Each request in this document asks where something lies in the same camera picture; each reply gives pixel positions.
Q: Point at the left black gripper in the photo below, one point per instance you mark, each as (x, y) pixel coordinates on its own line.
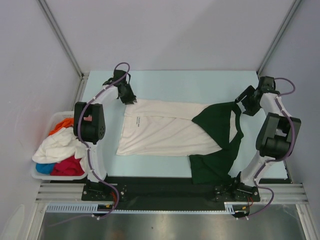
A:
(131, 98)

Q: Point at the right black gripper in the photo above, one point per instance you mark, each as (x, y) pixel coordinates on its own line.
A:
(250, 110)

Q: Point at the white green raglan t-shirt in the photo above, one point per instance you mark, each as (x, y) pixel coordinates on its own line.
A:
(210, 135)

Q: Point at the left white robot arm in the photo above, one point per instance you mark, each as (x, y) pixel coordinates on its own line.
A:
(90, 128)

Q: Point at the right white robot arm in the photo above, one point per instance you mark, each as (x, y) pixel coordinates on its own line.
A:
(277, 137)

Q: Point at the pink t-shirt in basket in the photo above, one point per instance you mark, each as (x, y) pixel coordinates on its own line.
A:
(88, 118)

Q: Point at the orange t-shirt in basket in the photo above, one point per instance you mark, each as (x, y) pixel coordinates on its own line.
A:
(66, 123)

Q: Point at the white plastic laundry basket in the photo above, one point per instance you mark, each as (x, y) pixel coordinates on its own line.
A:
(56, 118)

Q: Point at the white t-shirt in basket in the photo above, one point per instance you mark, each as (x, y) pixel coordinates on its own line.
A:
(60, 146)

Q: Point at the red t-shirt in basket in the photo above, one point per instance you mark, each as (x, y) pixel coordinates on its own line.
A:
(68, 167)

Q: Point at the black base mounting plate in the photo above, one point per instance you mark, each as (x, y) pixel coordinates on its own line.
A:
(168, 194)

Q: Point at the blue t-shirt in basket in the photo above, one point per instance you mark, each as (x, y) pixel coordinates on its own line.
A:
(45, 168)

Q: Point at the left aluminium frame post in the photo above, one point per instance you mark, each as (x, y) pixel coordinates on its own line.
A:
(56, 29)

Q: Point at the aluminium frame post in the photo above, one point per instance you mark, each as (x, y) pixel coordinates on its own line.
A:
(56, 29)
(279, 35)

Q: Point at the right aluminium frame post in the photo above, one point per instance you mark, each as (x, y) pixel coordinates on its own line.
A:
(279, 35)

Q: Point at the white slotted cable duct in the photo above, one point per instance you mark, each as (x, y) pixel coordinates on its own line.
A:
(101, 209)

